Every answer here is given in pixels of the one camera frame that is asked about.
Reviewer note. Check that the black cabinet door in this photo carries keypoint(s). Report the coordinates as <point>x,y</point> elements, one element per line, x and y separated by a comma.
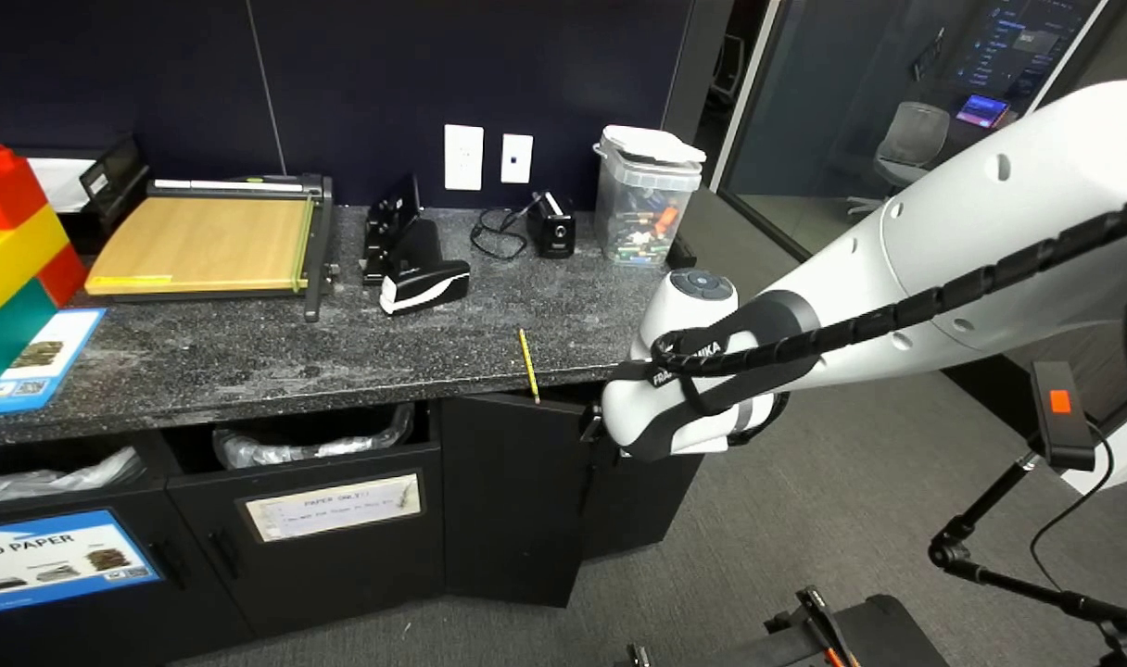
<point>630,503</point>
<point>512,498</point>

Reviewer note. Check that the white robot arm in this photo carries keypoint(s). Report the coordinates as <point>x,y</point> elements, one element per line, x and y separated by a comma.
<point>1010,243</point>

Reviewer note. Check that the yellow pencil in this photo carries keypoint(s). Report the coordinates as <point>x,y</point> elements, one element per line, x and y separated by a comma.
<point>529,365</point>

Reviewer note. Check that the black electric pencil sharpener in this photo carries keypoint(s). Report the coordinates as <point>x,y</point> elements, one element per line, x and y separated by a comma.
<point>549,226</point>

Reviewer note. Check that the small black box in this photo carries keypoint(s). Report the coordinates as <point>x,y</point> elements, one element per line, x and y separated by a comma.
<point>680,253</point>

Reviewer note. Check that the black and white stapler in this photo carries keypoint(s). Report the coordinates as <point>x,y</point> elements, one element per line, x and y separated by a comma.
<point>421,275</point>

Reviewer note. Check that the clear plastic container with lid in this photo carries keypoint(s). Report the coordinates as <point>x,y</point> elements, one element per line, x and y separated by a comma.
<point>643,189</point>

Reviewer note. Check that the white outlet plate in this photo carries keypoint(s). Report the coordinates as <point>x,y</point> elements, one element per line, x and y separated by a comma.
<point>515,158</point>

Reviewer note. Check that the black hole punch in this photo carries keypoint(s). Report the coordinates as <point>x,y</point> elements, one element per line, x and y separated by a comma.
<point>387,226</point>

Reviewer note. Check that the black trash bin drawer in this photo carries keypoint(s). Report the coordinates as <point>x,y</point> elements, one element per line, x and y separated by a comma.
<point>311,516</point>

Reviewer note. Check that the wooden paper cutter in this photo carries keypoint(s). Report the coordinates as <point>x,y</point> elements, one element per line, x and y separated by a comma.
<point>220,239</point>

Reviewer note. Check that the white office chair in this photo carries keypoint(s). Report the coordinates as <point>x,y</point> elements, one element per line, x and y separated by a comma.
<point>909,143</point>

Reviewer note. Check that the black label printer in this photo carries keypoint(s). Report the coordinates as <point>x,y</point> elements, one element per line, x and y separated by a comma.
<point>93,194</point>

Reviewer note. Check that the black recycling drawer blue label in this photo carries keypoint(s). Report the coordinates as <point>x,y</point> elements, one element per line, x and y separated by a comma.
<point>99,567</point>

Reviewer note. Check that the blue paper sheet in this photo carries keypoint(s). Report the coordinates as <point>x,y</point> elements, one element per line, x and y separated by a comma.
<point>41,369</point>

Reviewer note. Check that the colourful toy block stack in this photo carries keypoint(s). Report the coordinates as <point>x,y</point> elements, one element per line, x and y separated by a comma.
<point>37,263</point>

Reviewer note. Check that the white light switch plate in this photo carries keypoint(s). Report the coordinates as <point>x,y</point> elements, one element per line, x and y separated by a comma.
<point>465,158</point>

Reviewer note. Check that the black camera on stand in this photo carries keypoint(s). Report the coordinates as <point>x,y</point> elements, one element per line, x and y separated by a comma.
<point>1060,420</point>

